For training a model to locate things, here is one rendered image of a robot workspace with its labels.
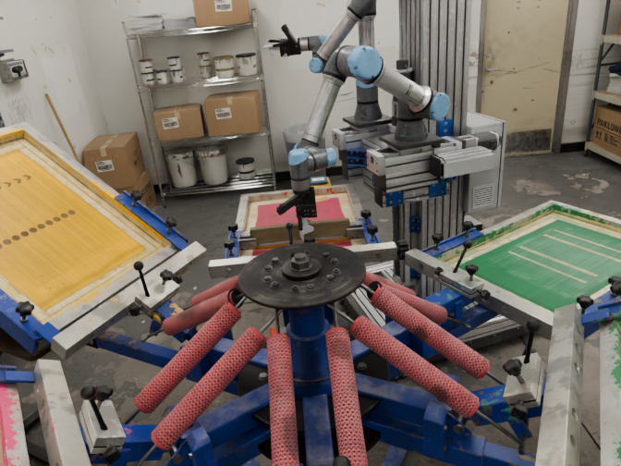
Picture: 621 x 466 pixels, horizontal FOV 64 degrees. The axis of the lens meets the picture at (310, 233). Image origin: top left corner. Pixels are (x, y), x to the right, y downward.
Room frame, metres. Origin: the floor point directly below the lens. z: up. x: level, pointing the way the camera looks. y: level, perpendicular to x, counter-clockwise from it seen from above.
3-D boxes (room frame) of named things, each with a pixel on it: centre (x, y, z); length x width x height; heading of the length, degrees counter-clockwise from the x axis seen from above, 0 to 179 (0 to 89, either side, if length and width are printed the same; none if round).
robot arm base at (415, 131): (2.28, -0.51, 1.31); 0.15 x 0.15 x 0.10
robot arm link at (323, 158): (1.92, -0.06, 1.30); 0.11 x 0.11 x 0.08; 27
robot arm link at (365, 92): (2.76, -0.38, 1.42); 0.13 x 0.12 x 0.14; 169
